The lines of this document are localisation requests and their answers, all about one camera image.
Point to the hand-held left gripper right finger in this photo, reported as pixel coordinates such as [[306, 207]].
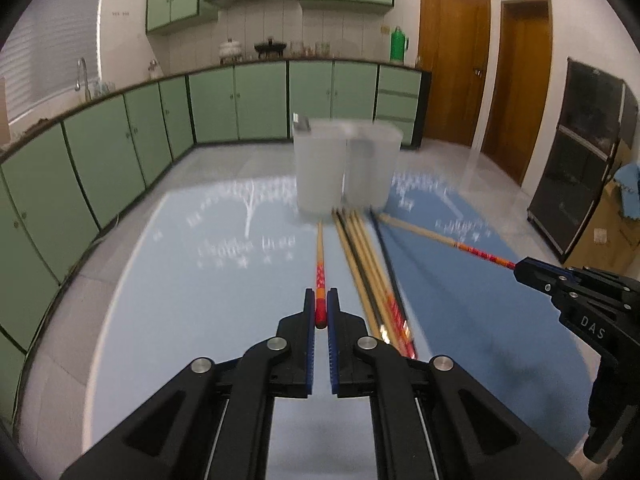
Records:
[[334, 360]]

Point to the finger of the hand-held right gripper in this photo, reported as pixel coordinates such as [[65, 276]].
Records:
[[537, 272], [610, 281]]

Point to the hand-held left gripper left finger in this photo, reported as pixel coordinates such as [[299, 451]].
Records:
[[310, 355]]

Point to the black chopstick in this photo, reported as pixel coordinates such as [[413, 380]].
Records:
[[393, 285], [366, 285]]

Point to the white plastic utensil holder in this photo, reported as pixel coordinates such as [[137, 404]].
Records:
[[345, 170]]

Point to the cardboard box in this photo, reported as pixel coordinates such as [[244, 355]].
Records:
[[600, 230]]

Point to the blue printed placemat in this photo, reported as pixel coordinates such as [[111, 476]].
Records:
[[475, 320]]

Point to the blue cloth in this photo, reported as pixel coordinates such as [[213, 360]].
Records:
[[629, 185]]

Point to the light blue placemat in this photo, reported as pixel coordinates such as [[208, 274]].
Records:
[[200, 310]]

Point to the black glass cabinet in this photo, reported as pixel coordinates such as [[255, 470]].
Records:
[[580, 160]]

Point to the wooden door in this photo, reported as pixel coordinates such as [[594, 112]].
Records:
[[520, 85], [450, 60]]

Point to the green drawer unit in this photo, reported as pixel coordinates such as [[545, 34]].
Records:
[[397, 105]]

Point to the green base cabinets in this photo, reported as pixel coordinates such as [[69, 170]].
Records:
[[260, 100]]

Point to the green thermos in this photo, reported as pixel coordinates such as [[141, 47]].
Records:
[[399, 45]]

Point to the row of glass jars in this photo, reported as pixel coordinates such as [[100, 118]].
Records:
[[310, 50]]

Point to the black wok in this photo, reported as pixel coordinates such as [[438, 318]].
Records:
[[270, 47]]

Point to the white pot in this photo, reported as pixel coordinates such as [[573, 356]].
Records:
[[230, 49]]

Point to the metal faucet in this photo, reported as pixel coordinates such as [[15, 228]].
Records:
[[82, 75]]

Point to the white window blind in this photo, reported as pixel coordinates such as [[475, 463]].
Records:
[[45, 45]]

